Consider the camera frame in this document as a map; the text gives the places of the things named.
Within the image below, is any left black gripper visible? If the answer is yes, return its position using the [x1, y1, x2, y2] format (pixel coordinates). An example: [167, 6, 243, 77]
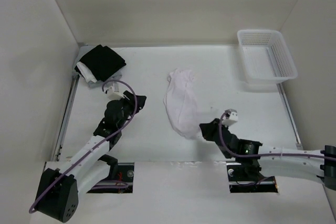
[117, 91, 146, 129]

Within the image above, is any white tank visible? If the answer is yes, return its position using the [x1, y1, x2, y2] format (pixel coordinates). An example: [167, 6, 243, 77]
[163, 68, 201, 139]
[76, 61, 97, 83]

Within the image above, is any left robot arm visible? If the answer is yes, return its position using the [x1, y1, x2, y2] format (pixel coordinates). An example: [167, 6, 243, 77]
[29, 91, 146, 223]

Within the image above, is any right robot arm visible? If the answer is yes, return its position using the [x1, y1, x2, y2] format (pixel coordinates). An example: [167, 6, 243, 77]
[199, 119, 335, 190]

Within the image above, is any folded grey tank top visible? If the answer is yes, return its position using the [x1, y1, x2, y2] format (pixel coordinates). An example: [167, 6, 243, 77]
[88, 78, 110, 89]

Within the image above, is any folded black tank top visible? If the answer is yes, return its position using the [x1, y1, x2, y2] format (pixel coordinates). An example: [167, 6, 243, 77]
[74, 45, 127, 81]

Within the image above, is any folded white tank top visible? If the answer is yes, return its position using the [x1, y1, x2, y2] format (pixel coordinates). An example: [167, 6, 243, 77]
[76, 61, 97, 83]

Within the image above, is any white plastic basket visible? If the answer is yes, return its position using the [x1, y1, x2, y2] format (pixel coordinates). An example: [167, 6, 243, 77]
[237, 29, 298, 85]

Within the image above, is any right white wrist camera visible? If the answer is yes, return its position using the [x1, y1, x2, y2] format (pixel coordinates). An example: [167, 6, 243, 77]
[222, 109, 238, 127]

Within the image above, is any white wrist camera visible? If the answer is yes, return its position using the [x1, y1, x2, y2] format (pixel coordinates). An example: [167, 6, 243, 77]
[222, 109, 238, 127]
[102, 82, 123, 101]

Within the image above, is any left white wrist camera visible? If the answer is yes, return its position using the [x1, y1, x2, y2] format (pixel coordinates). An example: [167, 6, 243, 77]
[102, 82, 123, 101]

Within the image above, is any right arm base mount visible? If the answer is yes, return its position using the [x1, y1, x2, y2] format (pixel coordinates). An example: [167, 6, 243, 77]
[226, 162, 278, 193]

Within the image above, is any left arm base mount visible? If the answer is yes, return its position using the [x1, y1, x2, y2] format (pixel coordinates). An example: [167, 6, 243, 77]
[88, 163, 135, 194]

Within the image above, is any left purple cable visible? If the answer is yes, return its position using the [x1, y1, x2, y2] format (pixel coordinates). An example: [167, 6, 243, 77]
[28, 80, 137, 214]

